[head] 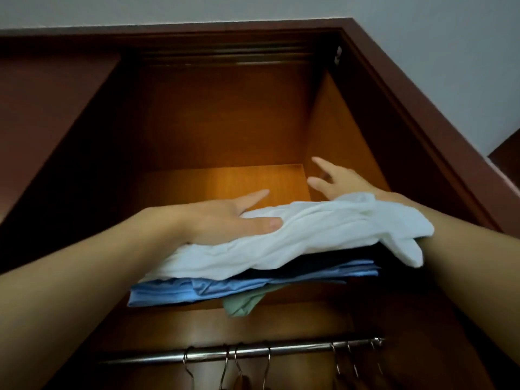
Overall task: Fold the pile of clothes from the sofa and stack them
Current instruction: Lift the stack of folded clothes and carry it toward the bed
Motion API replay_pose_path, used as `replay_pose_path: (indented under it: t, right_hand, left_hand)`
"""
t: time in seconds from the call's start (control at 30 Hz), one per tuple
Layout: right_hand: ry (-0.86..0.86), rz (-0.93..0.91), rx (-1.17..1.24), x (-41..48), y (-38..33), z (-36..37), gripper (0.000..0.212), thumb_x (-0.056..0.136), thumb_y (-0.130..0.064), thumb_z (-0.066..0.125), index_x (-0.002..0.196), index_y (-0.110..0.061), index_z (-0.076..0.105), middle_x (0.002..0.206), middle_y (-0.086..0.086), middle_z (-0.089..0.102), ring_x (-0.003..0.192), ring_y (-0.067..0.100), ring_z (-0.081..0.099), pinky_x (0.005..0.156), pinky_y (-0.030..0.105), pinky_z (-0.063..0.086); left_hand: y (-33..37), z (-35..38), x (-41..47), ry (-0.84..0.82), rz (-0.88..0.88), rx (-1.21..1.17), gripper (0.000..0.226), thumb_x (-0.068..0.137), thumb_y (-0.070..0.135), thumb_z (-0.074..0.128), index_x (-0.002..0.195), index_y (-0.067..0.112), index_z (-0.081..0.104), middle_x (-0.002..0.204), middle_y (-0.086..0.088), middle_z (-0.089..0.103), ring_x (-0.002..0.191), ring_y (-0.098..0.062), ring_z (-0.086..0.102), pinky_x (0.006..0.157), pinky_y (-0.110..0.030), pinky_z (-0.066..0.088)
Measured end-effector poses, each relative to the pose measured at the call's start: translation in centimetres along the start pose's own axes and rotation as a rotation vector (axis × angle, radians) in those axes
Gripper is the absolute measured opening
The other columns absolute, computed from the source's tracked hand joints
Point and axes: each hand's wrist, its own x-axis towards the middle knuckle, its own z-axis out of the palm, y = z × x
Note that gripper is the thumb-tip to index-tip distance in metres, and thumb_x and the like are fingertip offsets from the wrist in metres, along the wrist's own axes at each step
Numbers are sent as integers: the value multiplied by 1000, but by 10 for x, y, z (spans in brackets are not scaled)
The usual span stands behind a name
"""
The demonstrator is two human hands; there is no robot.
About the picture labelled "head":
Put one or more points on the person's left hand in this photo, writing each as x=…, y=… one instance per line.
x=211, y=221

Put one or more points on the dark wooden wardrobe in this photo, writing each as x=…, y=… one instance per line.
x=219, y=109

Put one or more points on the row of metal hangers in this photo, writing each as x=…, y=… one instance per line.
x=266, y=369

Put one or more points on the mint green T-shirt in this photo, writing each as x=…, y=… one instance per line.
x=240, y=304

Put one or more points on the white T-shirt dark print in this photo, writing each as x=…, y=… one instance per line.
x=325, y=227

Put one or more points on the metal hanger rail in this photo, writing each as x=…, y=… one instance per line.
x=292, y=347

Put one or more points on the light blue gradient splatter T-shirt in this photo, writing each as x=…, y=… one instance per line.
x=179, y=290

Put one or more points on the person's right forearm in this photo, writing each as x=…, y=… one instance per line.
x=471, y=256

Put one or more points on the person's left forearm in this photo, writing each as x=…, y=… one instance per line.
x=73, y=288

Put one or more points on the person's right hand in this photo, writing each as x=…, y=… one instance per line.
x=345, y=184

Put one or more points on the navy T-shirt white chest emblem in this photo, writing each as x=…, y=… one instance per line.
x=325, y=262

